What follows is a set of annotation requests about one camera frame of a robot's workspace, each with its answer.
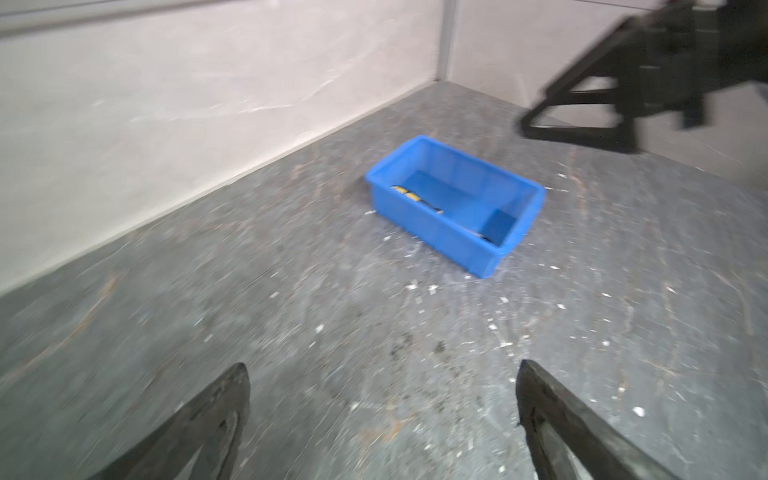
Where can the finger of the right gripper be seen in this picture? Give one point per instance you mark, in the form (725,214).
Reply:
(607,75)

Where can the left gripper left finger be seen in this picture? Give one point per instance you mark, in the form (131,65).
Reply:
(205,432)

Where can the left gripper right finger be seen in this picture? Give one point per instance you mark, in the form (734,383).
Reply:
(560,427)

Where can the yellow black screwdriver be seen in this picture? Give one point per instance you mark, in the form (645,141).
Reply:
(416,198)

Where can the blue plastic bin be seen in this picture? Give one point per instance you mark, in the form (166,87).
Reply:
(473,193)

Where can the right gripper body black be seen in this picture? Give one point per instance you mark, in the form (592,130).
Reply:
(684,50)

